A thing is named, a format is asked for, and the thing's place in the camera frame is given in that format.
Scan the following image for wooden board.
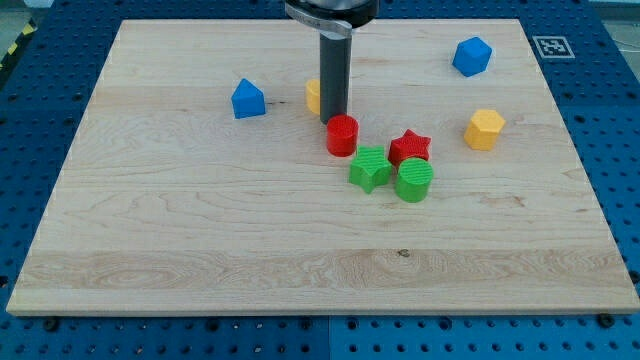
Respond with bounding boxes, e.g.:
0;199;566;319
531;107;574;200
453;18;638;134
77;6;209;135
7;19;639;316

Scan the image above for green cylinder block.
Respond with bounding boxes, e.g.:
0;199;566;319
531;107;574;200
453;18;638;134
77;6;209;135
395;157;434;203

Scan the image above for yellow block behind rod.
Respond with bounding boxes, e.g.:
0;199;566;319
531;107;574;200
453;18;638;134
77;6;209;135
305;78;321;115

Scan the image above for red cylinder block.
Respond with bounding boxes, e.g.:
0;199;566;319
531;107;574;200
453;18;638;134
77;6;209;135
326;114;359;157

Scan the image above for green star block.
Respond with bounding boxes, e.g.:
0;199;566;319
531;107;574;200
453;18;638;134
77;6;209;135
348;145;392;194

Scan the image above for blue pentagon house block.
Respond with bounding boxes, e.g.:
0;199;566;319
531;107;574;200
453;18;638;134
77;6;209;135
231;78;266;119

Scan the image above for white fiducial marker tag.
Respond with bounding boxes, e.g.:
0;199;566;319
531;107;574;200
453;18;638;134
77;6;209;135
532;35;575;59

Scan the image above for red star block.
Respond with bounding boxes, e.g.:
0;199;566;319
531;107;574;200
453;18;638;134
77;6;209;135
388;129;431;168

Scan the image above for yellow hexagon block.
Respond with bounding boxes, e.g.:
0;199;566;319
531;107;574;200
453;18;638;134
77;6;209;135
463;109;506;151

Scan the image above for blue hexagon block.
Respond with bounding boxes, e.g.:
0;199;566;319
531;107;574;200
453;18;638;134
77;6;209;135
452;37;493;77

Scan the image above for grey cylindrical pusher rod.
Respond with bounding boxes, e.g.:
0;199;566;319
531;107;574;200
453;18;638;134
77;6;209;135
319;32;351;125

